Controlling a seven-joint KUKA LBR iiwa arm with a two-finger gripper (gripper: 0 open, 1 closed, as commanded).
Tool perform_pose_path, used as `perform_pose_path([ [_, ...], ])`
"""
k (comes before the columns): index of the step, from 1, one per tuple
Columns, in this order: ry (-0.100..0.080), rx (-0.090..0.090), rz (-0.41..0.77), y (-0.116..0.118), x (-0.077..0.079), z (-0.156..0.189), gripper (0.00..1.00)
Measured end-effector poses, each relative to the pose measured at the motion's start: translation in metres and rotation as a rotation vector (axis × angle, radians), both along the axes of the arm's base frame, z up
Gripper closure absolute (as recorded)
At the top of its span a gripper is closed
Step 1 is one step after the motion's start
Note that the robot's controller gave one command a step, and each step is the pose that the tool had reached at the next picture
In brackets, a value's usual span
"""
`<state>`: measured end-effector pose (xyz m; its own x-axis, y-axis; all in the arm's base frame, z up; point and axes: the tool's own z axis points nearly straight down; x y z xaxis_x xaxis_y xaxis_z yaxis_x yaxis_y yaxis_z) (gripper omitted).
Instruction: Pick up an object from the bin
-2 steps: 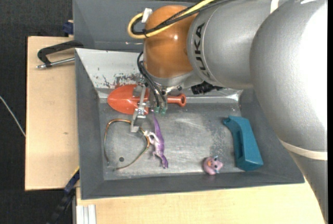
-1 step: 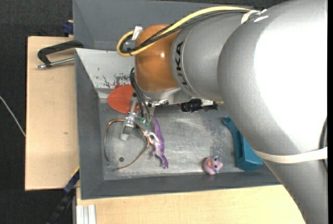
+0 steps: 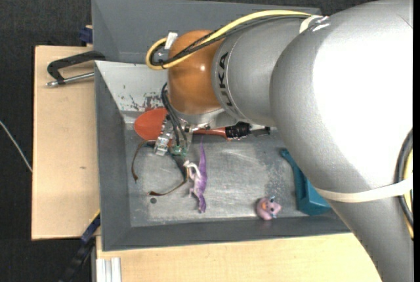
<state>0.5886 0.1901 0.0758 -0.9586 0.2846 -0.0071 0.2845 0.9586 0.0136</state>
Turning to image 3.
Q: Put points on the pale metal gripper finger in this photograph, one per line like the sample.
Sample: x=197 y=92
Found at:
x=160 y=149
x=165 y=133

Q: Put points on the orange spatula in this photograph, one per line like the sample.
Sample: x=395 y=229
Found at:
x=149 y=125

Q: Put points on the brown sunglasses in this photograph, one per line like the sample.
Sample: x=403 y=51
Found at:
x=134 y=162

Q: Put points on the purple toy dinosaur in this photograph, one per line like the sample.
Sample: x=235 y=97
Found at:
x=201 y=180

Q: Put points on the grey metal bin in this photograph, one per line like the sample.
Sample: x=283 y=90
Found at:
x=229 y=175

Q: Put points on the brown cardboard board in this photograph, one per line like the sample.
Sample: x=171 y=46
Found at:
x=62 y=159

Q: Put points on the pink toy animal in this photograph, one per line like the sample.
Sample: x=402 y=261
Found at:
x=267 y=208

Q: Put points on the teal box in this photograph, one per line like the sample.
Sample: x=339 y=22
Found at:
x=306 y=197

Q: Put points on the black cylinder on white bracket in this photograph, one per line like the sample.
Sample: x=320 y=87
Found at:
x=238 y=130

